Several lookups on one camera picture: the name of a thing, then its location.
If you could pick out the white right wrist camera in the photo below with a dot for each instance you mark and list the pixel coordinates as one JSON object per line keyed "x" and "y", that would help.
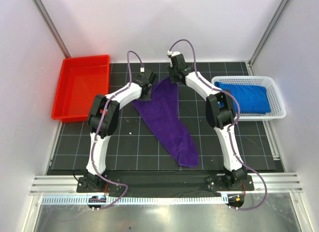
{"x": 172, "y": 53}

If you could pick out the red plastic bin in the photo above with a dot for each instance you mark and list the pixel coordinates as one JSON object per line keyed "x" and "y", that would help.
{"x": 80, "y": 80}

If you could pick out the aluminium front rail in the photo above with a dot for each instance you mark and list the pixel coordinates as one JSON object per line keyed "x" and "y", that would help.
{"x": 62, "y": 190}

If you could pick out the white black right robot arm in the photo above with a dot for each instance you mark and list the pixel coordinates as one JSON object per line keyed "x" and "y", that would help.
{"x": 220, "y": 115}

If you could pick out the right aluminium corner post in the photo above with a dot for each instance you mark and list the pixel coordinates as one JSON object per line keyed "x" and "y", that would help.
{"x": 269, "y": 30}

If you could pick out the white plastic mesh basket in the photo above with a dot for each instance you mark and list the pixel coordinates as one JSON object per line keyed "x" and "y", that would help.
{"x": 278, "y": 110}

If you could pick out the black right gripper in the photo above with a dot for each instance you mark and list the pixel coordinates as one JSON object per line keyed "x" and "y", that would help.
{"x": 170, "y": 68}

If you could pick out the blue towel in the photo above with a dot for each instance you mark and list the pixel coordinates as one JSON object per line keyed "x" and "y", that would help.
{"x": 251, "y": 98}

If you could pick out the aluminium corner post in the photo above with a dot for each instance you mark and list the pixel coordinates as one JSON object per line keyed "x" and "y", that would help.
{"x": 269, "y": 30}
{"x": 51, "y": 26}

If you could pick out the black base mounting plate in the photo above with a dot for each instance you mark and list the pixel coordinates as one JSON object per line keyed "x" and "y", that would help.
{"x": 164, "y": 181}

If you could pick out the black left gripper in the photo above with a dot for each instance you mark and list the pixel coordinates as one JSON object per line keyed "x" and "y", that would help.
{"x": 147, "y": 98}

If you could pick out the purple towel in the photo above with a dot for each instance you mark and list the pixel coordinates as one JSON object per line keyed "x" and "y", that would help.
{"x": 160, "y": 114}

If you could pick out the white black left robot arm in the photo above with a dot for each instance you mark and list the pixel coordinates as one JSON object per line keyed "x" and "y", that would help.
{"x": 103, "y": 120}

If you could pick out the left aluminium corner post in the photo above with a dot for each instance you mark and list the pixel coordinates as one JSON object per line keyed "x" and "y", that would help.
{"x": 51, "y": 26}

